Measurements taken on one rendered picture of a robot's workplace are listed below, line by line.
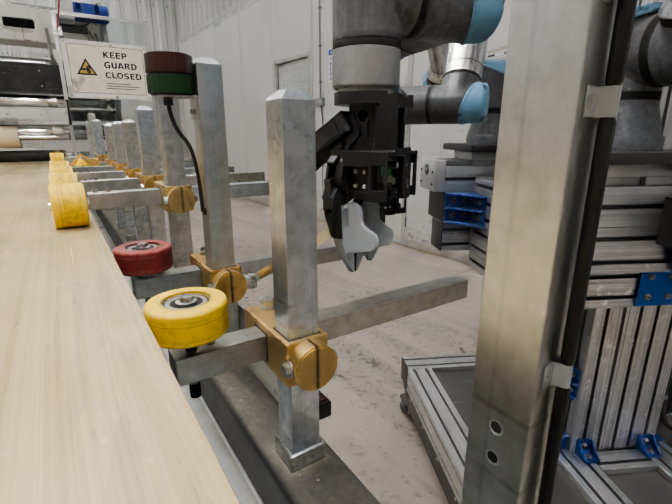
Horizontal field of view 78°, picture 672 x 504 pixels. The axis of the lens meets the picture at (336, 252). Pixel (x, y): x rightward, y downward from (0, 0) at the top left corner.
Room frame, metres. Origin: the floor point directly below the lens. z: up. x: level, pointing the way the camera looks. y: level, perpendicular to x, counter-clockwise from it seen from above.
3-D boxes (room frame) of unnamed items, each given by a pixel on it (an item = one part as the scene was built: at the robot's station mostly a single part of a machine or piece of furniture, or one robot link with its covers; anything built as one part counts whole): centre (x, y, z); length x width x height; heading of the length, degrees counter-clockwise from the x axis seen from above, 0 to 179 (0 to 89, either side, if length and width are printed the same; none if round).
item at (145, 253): (0.60, 0.29, 0.85); 0.08 x 0.08 x 0.11
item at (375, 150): (0.50, -0.04, 1.05); 0.09 x 0.08 x 0.12; 53
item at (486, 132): (1.31, -0.47, 1.09); 0.15 x 0.15 x 0.10
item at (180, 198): (0.85, 0.33, 0.95); 0.14 x 0.06 x 0.05; 33
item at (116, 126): (1.46, 0.73, 0.87); 0.04 x 0.04 x 0.48; 33
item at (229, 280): (0.64, 0.20, 0.85); 0.14 x 0.06 x 0.05; 33
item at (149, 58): (0.60, 0.22, 1.16); 0.06 x 0.06 x 0.02
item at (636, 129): (0.81, -0.52, 1.09); 0.15 x 0.15 x 0.10
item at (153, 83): (0.60, 0.22, 1.13); 0.06 x 0.06 x 0.02
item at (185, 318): (0.39, 0.15, 0.85); 0.08 x 0.08 x 0.11
